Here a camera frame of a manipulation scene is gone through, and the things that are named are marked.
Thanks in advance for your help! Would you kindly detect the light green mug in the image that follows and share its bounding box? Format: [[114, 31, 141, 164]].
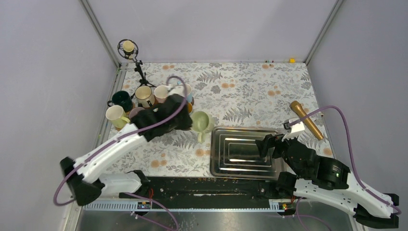
[[191, 111, 215, 143]]

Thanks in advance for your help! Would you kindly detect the floral tablecloth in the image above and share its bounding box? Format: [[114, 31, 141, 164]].
[[106, 63, 319, 177]]

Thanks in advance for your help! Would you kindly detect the studio microphone on stand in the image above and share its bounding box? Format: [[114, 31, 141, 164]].
[[117, 39, 139, 61]]

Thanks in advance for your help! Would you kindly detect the dark green mug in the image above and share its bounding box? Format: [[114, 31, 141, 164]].
[[107, 90, 133, 113]]

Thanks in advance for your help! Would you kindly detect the purple grey mug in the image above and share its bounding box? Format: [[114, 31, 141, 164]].
[[128, 107, 145, 119]]

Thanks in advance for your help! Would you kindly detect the pink mug white inside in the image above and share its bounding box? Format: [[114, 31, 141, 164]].
[[154, 85, 170, 103]]

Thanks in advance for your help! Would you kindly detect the blue mug yellow inside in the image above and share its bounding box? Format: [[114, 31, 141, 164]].
[[187, 102, 193, 114]]

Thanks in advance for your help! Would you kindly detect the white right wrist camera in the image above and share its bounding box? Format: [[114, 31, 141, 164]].
[[282, 118, 306, 141]]

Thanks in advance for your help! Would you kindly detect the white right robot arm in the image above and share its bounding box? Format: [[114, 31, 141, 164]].
[[255, 134, 399, 229]]

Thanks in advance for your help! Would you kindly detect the cream mug black handle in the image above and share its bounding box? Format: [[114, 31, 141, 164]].
[[135, 86, 155, 108]]

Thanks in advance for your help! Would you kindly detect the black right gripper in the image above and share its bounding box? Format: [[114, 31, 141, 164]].
[[254, 130, 306, 178]]

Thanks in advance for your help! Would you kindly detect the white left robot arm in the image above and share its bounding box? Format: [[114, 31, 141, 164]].
[[53, 94, 192, 206]]

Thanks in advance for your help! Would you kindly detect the gold microphone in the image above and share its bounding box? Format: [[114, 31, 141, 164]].
[[290, 101, 324, 141]]

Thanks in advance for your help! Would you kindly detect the green mug white inside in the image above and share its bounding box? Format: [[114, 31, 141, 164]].
[[105, 105, 130, 129]]

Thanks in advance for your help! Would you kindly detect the light blue mug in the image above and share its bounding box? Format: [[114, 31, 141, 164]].
[[185, 84, 193, 103]]

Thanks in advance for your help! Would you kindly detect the metal tray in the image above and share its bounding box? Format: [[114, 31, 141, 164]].
[[210, 127, 287, 180]]

